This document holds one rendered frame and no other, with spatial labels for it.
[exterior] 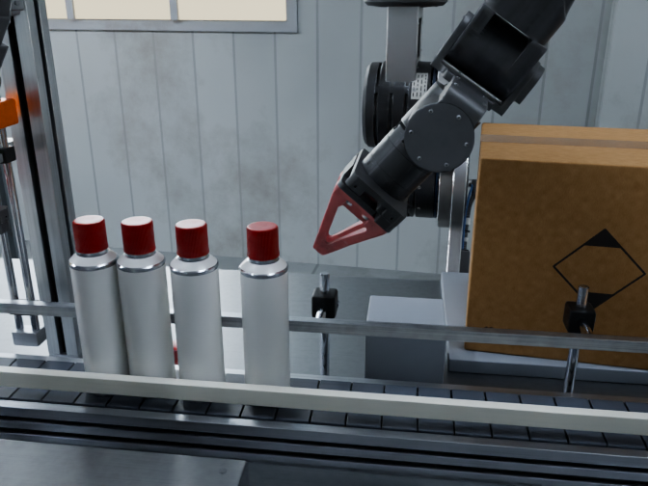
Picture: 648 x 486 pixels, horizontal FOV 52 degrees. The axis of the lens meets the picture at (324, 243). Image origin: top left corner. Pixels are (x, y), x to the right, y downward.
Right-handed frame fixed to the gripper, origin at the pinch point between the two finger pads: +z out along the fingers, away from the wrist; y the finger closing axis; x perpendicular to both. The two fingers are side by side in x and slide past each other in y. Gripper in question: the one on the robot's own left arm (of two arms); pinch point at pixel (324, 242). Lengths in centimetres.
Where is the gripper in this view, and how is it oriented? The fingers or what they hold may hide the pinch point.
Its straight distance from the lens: 68.9
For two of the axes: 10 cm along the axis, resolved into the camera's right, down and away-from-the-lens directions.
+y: -1.4, 3.6, -9.2
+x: 7.5, 6.5, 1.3
